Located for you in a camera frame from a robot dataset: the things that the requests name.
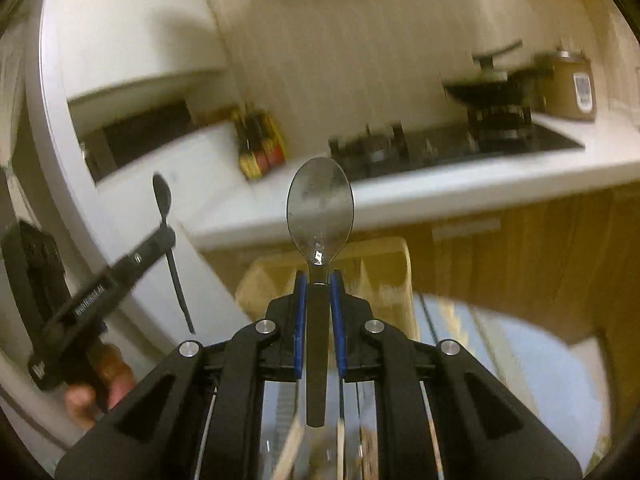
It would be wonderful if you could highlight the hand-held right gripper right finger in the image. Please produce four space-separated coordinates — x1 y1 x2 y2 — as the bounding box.
330 270 583 480

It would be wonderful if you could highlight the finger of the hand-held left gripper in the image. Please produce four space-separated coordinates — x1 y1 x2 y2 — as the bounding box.
109 226 177 287

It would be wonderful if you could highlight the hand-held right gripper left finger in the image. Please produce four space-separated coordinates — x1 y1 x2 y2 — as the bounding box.
54 270 307 480

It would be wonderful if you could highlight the black plastic spoon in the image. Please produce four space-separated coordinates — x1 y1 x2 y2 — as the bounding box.
152 173 196 335

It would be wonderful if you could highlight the beige plastic cutlery tray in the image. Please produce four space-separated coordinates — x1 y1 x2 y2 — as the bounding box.
235 236 417 343

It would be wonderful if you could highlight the steel spoon with black handle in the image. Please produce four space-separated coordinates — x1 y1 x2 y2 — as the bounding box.
286 156 355 427

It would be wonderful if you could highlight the person's left hand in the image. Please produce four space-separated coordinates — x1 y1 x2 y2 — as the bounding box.
64 342 136 429

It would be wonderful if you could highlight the wooden chopstick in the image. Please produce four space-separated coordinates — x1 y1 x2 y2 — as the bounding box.
271 419 304 480
336 419 347 480

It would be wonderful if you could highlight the sauce bottle with yellow label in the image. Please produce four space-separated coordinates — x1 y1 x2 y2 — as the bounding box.
232 106 268 182

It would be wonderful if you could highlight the sauce bottle with red label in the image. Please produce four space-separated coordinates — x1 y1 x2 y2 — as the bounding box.
264 110 287 170

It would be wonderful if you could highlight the black burner pan support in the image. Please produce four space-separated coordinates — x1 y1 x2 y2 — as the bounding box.
329 122 410 165
467 106 535 145

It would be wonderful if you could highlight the black glass gas hob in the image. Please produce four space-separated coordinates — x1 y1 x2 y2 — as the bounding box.
329 120 587 181

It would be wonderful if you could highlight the wooden lower cabinet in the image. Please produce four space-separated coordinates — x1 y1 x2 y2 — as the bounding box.
200 182 640 361

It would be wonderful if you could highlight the black wok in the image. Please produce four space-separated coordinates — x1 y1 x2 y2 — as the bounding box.
443 71 553 109

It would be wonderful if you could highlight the wok lid with knob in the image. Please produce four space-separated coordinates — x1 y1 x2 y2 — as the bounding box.
471 40 525 85

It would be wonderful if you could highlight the beige rice cooker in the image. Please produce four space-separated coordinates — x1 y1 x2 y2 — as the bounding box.
536 49 599 122

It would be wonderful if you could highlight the silver cabinet handle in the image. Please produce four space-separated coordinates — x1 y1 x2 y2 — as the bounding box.
432 217 502 242

